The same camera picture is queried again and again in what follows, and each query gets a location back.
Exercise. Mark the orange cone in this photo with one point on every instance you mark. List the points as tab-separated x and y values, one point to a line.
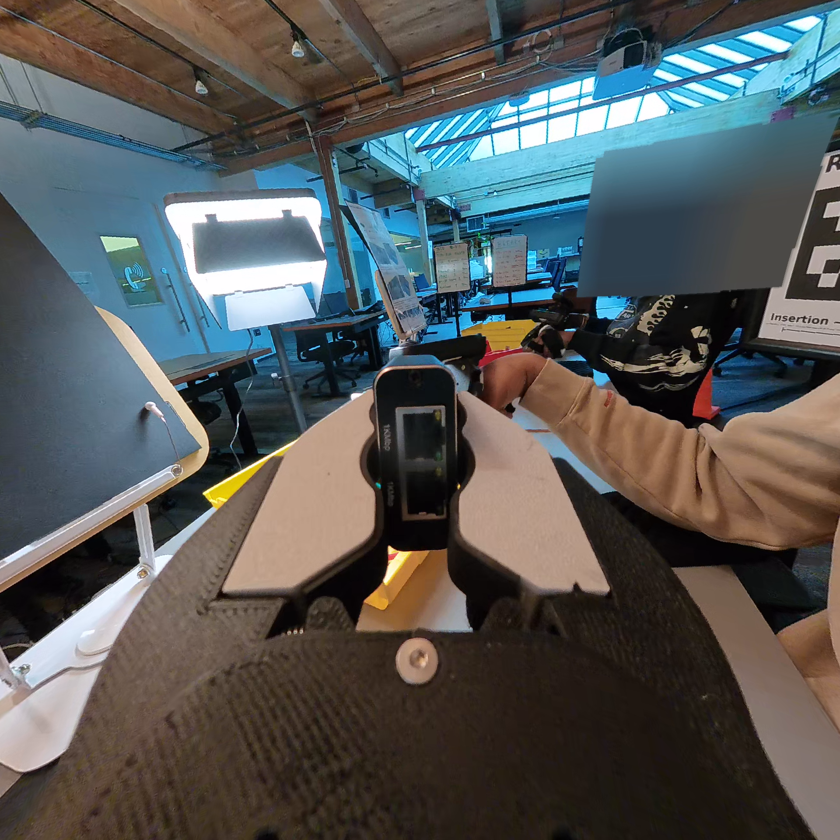
707	397

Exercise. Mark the grey ethernet adapter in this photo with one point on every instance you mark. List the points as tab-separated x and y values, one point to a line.
413	394

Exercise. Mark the yellow plastic bin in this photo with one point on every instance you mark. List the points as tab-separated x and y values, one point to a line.
243	479

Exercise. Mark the person's right forearm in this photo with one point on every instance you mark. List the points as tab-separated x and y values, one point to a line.
656	453

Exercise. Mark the whiteboard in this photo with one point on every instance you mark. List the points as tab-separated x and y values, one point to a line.
509	262
451	269

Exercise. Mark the black board on white stand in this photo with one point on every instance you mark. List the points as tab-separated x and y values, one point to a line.
65	394

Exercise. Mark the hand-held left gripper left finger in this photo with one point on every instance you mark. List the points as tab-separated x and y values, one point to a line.
308	518

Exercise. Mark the ceiling projector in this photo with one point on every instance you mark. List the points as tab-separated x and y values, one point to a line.
627	62

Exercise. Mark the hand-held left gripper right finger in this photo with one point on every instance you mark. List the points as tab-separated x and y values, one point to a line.
525	525

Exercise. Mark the person's right hand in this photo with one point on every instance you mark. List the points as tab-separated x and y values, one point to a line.
508	380

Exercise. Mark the framed marker tag sign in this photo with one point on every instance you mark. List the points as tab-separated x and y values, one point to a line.
814	262

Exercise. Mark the studio light panel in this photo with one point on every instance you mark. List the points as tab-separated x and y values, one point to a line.
256	249

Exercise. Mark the green door sign panel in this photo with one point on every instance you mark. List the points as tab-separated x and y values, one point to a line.
131	272

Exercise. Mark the poster board on easel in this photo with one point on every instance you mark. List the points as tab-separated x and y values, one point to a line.
390	269

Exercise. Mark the wooden desk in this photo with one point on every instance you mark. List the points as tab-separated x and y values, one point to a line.
210	364
334	325

